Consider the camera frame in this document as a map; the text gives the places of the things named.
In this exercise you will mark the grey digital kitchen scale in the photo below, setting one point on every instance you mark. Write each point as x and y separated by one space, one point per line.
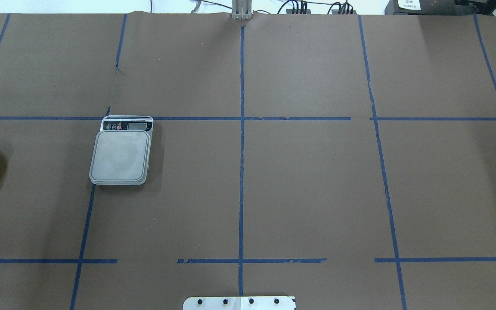
122 150

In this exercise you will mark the black power strip left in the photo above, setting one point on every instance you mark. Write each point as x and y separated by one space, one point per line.
298 8

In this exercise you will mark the black power strip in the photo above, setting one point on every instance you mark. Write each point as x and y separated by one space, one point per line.
344 8
298 8

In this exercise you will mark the black power strip right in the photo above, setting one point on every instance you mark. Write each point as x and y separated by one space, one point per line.
344 8

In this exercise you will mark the aluminium frame post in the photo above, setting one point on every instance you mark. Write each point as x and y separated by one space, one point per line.
242 9

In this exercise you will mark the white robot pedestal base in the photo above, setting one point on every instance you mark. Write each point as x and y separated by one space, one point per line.
240 303

